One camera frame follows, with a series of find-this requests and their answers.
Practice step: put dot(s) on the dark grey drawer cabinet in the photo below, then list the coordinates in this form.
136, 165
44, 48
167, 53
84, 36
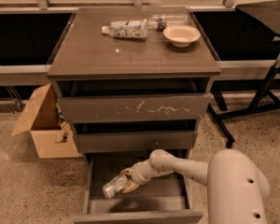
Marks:
87, 54

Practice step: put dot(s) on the open cardboard box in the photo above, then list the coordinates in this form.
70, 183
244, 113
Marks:
40, 118

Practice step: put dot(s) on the silver green 7up can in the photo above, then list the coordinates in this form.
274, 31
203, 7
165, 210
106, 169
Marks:
115, 186

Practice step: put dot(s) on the middle grey drawer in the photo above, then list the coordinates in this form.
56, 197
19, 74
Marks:
136, 135

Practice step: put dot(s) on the top grey drawer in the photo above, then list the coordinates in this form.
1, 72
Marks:
132, 100

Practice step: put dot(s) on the clear bottle at back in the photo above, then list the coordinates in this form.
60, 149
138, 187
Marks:
159, 22

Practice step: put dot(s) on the clear labelled water bottle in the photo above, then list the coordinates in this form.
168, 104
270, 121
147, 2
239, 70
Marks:
126, 29

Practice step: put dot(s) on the small items in box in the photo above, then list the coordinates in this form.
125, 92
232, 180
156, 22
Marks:
62, 123

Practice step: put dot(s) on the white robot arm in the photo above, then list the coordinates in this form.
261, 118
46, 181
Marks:
236, 187

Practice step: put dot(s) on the open bottom grey drawer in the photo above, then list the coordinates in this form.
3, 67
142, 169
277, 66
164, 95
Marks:
163, 200

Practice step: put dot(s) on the white ceramic bowl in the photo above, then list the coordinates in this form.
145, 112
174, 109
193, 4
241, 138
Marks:
181, 36

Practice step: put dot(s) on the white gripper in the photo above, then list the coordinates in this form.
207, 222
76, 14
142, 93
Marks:
139, 174

